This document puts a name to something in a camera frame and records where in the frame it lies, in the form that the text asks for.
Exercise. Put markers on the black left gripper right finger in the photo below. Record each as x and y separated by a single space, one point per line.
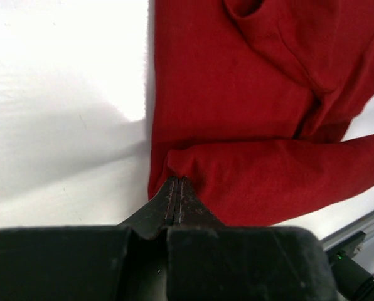
210 261

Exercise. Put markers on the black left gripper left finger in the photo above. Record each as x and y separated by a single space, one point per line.
122 262

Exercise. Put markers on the aluminium front rail frame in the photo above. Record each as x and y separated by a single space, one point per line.
363 224

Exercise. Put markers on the red t shirt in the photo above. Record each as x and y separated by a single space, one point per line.
253 99

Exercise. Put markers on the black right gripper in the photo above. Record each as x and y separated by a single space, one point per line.
352 280

